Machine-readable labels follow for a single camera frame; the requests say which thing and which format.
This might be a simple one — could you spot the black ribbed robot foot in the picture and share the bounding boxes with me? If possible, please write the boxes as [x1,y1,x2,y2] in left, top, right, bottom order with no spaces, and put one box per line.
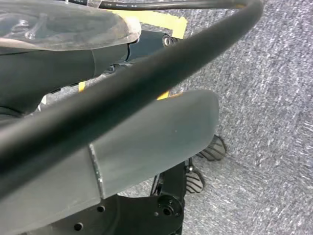
[185,168,206,194]
[195,134,227,162]

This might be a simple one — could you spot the yellow tape square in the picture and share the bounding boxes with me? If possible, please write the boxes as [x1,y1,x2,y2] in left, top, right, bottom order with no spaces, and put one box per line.
[78,9,189,100]

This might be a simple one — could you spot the thick black cable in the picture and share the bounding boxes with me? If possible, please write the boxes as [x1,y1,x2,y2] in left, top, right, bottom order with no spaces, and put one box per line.
[0,0,264,200]

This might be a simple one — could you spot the black robot leg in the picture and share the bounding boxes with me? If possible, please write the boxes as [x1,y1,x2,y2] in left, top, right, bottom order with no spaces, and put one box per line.
[23,158,186,235]

